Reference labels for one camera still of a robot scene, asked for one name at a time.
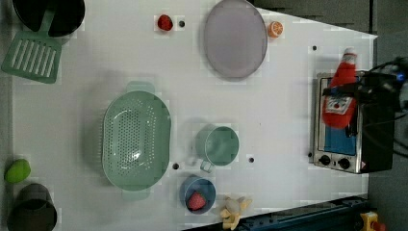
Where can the yellow toy figure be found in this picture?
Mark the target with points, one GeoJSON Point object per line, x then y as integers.
{"type": "Point", "coordinates": [371, 222]}

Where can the blue bowl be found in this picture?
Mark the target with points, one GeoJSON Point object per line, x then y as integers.
{"type": "Point", "coordinates": [193, 184]}

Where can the red toy strawberry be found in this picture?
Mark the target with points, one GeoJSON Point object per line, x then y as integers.
{"type": "Point", "coordinates": [165, 23]}

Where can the green toy lime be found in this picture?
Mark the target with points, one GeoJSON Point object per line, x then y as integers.
{"type": "Point", "coordinates": [18, 171]}

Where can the green measuring cup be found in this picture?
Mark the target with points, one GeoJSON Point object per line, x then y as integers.
{"type": "Point", "coordinates": [216, 146]}

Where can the orange slice toy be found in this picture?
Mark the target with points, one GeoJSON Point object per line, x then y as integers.
{"type": "Point", "coordinates": [275, 29]}

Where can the green plastic colander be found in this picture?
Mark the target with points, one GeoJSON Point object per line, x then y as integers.
{"type": "Point", "coordinates": [136, 138]}

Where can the grey round plate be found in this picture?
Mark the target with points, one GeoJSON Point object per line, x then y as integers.
{"type": "Point", "coordinates": [235, 38]}

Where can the green slotted spatula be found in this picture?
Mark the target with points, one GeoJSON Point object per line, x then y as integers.
{"type": "Point", "coordinates": [34, 55]}

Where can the silver toaster oven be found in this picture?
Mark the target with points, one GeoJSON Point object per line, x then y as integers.
{"type": "Point", "coordinates": [371, 150]}

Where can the pink toy strawberry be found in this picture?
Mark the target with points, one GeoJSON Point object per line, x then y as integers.
{"type": "Point", "coordinates": [197, 201]}

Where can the red plush ketchup bottle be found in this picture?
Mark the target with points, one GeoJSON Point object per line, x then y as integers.
{"type": "Point", "coordinates": [338, 105]}

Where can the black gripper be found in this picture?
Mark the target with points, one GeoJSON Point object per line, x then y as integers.
{"type": "Point", "coordinates": [385, 85]}

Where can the black pot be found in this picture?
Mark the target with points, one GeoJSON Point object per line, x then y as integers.
{"type": "Point", "coordinates": [68, 15]}

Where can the dark grey cup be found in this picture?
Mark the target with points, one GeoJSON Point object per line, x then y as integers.
{"type": "Point", "coordinates": [34, 210]}

